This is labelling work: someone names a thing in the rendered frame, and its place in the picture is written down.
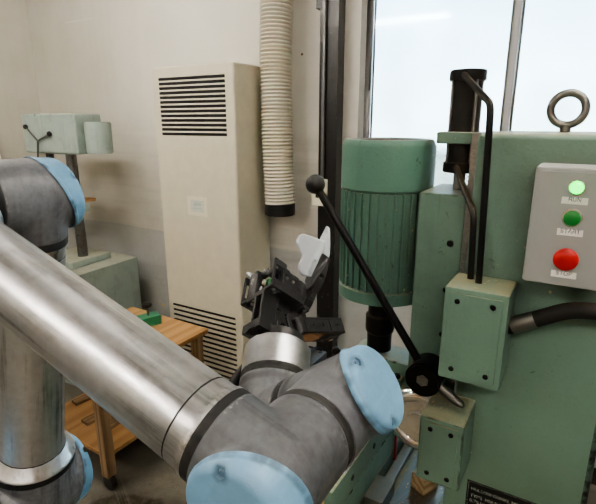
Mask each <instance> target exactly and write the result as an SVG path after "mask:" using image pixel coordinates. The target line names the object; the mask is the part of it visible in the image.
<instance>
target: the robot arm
mask: <svg viewBox="0 0 596 504"><path fill-rule="evenodd" d="M84 215H85V199H84V195H83V191H82V188H81V186H80V184H79V182H78V180H77V179H76V177H75V175H74V174H73V172H72V171H71V170H70V169H69V168H68V167H67V166H66V165H65V164H64V163H62V162H61V161H59V160H57V159H54V158H49V157H36V158H35V157H32V156H26V157H23V158H15V159H0V504H77V503H78V502H79V501H80V500H81V499H82V498H84V497H85V496H86V495H87V493H88V492H89V490H90V488H91V485H92V480H93V469H92V463H91V460H90V457H89V454H88V452H84V450H83V447H84V445H83V444H82V443H81V441H80V440H79V439H78V438H77V437H76V436H74V435H73V434H71V433H69V432H68V431H67V430H65V377H66V378H67V379H68V380H70V381H71V382H72V383H73V384H74V385H76V386H77V387H78V388H79V389H80V390H81V391H83V392H84V393H85V394H86V395H87V396H89V397H90V398H91V399H92V400H93V401H95V402H96V403H97V404H98V405H99V406H100V407H102V408H103V409H104V410H105V411H106V412H108V413H109V414H110V415H111V416H112V417H114V418H115V419H116V420H117V421H118V422H119V423H121V424H122V425H123V426H124V427H125V428H127V429H128V430H129V431H130V432H131V433H133V434H134V435H135V436H136V437H137V438H138V439H140V440H141V441H142V442H143V443H144V444H146V445H147V446H148V447H149V448H150V449H152V450H153V451H154V452H155V453H156V454H157V455H159V456H160V457H161V458H162V459H163V460H165V461H166V462H167V463H168V464H169V465H171V466H172V467H173V468H174V469H175V471H176V473H177V475H178V476H179V477H180V478H182V479H183V480H184V481H185V482H186V483H187V485H186V501H187V504H321V503H322V502H323V500H324V499H325V498H326V496H327V495H328V493H329V492H330V491H331V489H332V488H333V486H334V485H335V484H336V482H337V481H338V479H339V478H340V477H341V475H342V474H343V472H345V471H346V470H347V469H348V468H349V467H350V465H351V464H352V462H353V461H354V460H355V458H356V457H357V455H358V454H359V452H360V451H361V450H362V448H363V447H364V445H365V444H366V443H367V441H368V440H369V439H371V438H373V437H375V436H378V435H381V434H382V435H388V434H389V433H390V431H392V430H394V429H396V428H397V427H398V426H399V425H400V424H401V422H402V419H403V414H404V402H403V396H402V392H401V389H400V386H399V383H398V381H397V378H396V376H395V374H394V373H393V371H392V370H391V368H390V366H389V364H388V363H387V362H386V360H385V359H384V358H383V357H382V356H381V355H380V354H379V353H378V352H377V351H376V350H374V349H373V348H371V347H368V346H365V345H357V346H354V347H351V348H349V349H347V348H345V349H342V350H341V351H340V353H338V354H336V355H334V356H332V357H330V358H328V359H326V360H323V361H321V362H319V363H317V364H315V365H313V366H311V367H310V358H311V350H310V348H309V347H308V345H307V344H306V343H305V342H330V341H333V340H335V339H337V338H339V336H340V335H341V334H344V333H345V330H344V326H343V323H342V320H341V318H332V317H326V318H324V317H306V313H307V312H309V309H310V308H311V307H312V304H313V302H314V300H315V297H316V295H317V293H318V291H319V290H320V288H321V287H322V285H323V283H324V280H325V277H326V274H327V270H328V265H329V261H330V259H329V255H330V228H329V227H328V226H326V227H325V229H324V231H323V233H322V235H321V237H320V239H317V238H314V237H312V236H309V235H306V234H300V235H299V236H298V238H297V240H296V245H297V247H298V249H299V251H300V253H301V259H300V262H299V264H298V272H299V274H300V275H302V276H306V279H305V283H306V284H305V283H304V282H302V281H301V280H299V278H298V277H296V276H295V275H293V274H292V273H290V271H289V270H288V269H287V264H285V263H284V262H282V261H281V260H279V259H278V258H277V257H275V258H274V263H273V267H272V269H270V270H269V268H268V269H266V268H265V269H264V271H263V272H260V271H259V270H258V271H256V272H255V273H253V274H252V273H250V272H247V276H248V277H249V278H250V279H249V278H247V277H246V278H245V282H244V288H243V293H242V298H241V304H240V305H241V306H243V307H245V308H246V309H248V310H250V311H251V312H252V317H251V322H249V323H248V324H246V325H245V326H243V330H242V335H243V336H245V337H247V338H249V339H250V340H249V341H248V342H247V343H246V345H245V350H244V356H243V362H242V369H241V376H240V381H239V386H235V385H234V384H232V383H231V382H230V381H228V380H227V379H225V378H224V377H222V376H221V375H220V374H218V373H217V372H215V371H214V370H212V369H211V368H210V367H208V366H207V365H205V364H204V363H202V362H201V361H200V360H198V359H197V358H195V357H194V356H192V355H191V354H190V353H188V352H187V351H185V350H184V349H182V348H181V347H180V346H178V345H177V344H175V343H174V342H172V341H171V340H170V339H168V338H167V337H165V336H164V335H162V334H161V333H159V332H158V331H157V330H155V329H154V328H152V327H151V326H149V325H148V324H147V323H145V322H144V321H142V320H141V319H139V318H138V317H137V316H135V315H134V314H132V313H131V312H129V311H128V310H127V309H125V308H124V307H122V306H121V305H119V304H118V303H117V302H115V301H114V300H112V299H111V298H109V297H108V296H107V295H105V294H104V293H102V292H101V291H99V290H98V289H97V288H95V287H94V286H92V285H91V284H89V283H88V282H86V281H85V280H84V279H82V278H81V277H79V276H78V275H76V274H75V273H74V272H72V271H71V270H69V269H68V268H66V247H67V245H68V228H72V227H75V226H76V225H78V224H79V223H80V222H81V221H82V220H83V218H84ZM276 265H277V266H276ZM247 286H249V289H248V295H247V299H246V298H245V294H246V288H247Z"/></svg>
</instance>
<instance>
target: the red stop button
mask: <svg viewBox="0 0 596 504"><path fill-rule="evenodd" d="M578 262H579V257H578V254H577V253H576V252H575V251H574V250H572V249H569V248H562V249H559V250H558V251H556V252H555V254H554V256H553V263H554V265H555V266H556V267H557V268H558V269H560V270H564V271H568V270H572V269H574V268H575V267H576V266H577V265H578Z"/></svg>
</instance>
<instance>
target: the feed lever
mask: <svg viewBox="0 0 596 504"><path fill-rule="evenodd" d="M305 185H306V189H307V190H308V191H309V192H310V193H312V194H317V196H318V198H319V199H320V201H321V203H322V204H323V206H324V208H325V209H326V211H327V213H328V215H329V216H330V218H331V220H332V221H333V223H334V225H335V227H336V228H337V230H338V232H339V233H340V235H341V237H342V239H343V240H344V242H345V244H346V245H347V247H348V249H349V251H350V252H351V254H352V256H353V257H354V259H355V261H356V263H357V264H358V266H359V268H360V269H361V271H362V273H363V275H364V276H365V278H366V280H367V281H368V283H369V285H370V287H371V288H372V290H373V292H374V293H375V295H376V297H377V298H378V300H379V302H380V304H381V305H382V307H383V309H384V310H385V312H386V314H387V316H388V317H389V319H390V321H391V322H392V324H393V326H394V328H395V329H396V331H397V333H398V334H399V336H400V338H401V340H402V341H403V343H404V345H405V346H406V348H407V350H408V352H409V353H410V355H411V357H412V358H413V360H414V361H413V362H412V363H411V365H410V366H409V367H408V369H407V370H406V374H405V379H406V383H407V385H408V386H409V388H410V389H411V390H412V391H413V392H415V393H416V394H418V395H420V396H425V397H429V396H433V395H435V394H436V393H437V392H438V391H439V392H440V393H441V394H442V395H443V396H444V397H446V398H447V399H448V400H449V401H450V402H451V403H452V404H453V405H455V406H457V407H464V405H465V403H464V401H463V400H462V399H461V398H460V397H459V396H458V395H456V394H455V393H454V392H453V391H452V390H451V389H450V388H449V387H447V386H446V385H445V384H444V381H445V379H446V377H442V376H439V375H438V369H439V356H437V355H435V354H433V353H422V354H419V353H418V351H417V349H416V347H415V346H414V344H413V342H412V341H411V339H410V337H409V335H408V334H407V332H406V330H405V329H404V327H403V325H402V324H401V322H400V320H399V318H398V317H397V315H396V313H395V312H394V310H393V308H392V306H391V305H390V303H389V301H388V300H387V298H386V296H385V295H384V293H383V291H382V289H381V288H380V286H379V284H378V283H377V281H376V279H375V277H374V276H373V274H372V272H371V271H370V269H369V267H368V265H367V264H366V262H365V260H364V259H363V257H362V255H361V254H360V252H359V250H358V248H357V247H356V245H355V243H354V242H353V240H352V238H351V236H350V235H349V233H348V231H347V230H346V228H345V226H344V225H343V223H342V221H341V219H340V218H339V216H338V214H337V213H336V211H335V209H334V207H333V206H332V204H331V202H330V201H329V199H328V197H327V196H326V194H325V192H324V188H325V181H324V179H323V177H322V176H320V175H318V174H313V175H311V176H309V177H308V178H307V180H306V183H305Z"/></svg>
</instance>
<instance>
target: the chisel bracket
mask: <svg viewBox="0 0 596 504"><path fill-rule="evenodd" d="M358 345H365V346H367V339H363V340H362V341H361V342H360V343H359V344H358ZM379 354H380V355H381V356H382V357H383V358H384V359H385V360H386V362H387V363H388V364H389V366H390V368H391V370H392V371H393V373H394V374H395V373H399V374H400V375H402V376H404V383H403V384H402V385H401V387H400V389H401V388H404V387H407V383H406V379H405V374H406V370H407V369H408V358H409V352H408V350H407V349H404V348H400V347H396V346H392V345H391V350H390V351H388V352H385V353H379Z"/></svg>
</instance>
